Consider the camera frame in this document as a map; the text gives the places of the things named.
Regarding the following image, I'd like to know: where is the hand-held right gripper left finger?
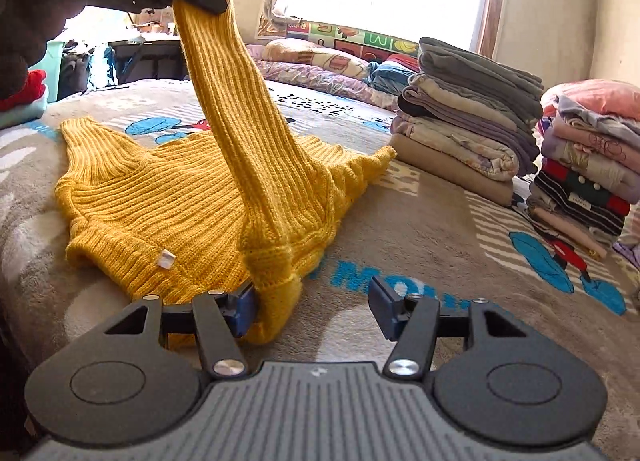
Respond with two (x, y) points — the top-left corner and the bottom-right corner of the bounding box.
(102, 286), (258, 378)

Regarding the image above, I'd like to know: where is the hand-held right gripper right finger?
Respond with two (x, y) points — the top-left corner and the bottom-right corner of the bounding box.
(368, 277), (526, 378)

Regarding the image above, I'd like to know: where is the yellow knit sweater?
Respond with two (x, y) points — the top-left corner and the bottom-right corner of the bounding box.
(54, 0), (397, 346)

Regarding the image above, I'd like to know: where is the person's left forearm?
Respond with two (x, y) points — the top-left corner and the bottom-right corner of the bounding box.
(0, 0), (118, 102)

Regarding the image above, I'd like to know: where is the stack of folded grey clothes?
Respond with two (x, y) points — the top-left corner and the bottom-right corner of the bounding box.
(389, 36), (545, 206)

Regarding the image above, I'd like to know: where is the stack of folded colourful clothes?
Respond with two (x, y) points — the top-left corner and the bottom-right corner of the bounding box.
(525, 93), (640, 262)

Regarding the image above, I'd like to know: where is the clutter of small desk things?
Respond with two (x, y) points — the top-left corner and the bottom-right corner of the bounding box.
(130, 11), (176, 36)

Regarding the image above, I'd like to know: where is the cartoon printed blanket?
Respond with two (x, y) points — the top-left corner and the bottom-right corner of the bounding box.
(0, 78), (640, 377)

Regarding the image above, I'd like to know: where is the black desk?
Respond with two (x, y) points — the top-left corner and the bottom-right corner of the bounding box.
(107, 33), (188, 82)

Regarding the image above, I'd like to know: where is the blue bag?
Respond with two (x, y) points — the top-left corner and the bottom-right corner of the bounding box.
(102, 43), (123, 86)

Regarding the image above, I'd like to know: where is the floral pillow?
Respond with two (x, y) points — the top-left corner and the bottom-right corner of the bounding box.
(262, 38), (371, 82)

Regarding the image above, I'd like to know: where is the purple quilt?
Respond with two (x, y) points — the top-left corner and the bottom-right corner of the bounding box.
(245, 43), (401, 106)

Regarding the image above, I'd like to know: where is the grey bag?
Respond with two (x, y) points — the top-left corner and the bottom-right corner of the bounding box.
(62, 41), (103, 94)

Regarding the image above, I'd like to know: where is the teal storage bin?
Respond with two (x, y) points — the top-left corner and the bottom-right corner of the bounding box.
(45, 38), (71, 102)

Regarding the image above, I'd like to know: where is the colourful alphabet foam mat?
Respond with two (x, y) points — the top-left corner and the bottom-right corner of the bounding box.
(257, 21), (423, 62)

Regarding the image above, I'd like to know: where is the red cloth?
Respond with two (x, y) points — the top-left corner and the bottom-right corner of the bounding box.
(0, 70), (48, 112)

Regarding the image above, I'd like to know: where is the blue folded blanket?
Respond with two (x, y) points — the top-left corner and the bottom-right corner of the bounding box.
(367, 61), (416, 94)

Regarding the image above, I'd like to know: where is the light teal box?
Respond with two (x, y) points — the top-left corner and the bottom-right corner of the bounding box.
(0, 101), (48, 129)

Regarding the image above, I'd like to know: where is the red folded blanket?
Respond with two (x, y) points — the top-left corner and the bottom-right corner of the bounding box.
(387, 53), (421, 72)

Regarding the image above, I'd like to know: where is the lavender cloth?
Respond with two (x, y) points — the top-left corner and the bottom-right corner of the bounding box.
(612, 241), (640, 272)

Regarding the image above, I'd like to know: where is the pink folded quilt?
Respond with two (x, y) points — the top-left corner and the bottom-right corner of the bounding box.
(540, 78), (640, 122)

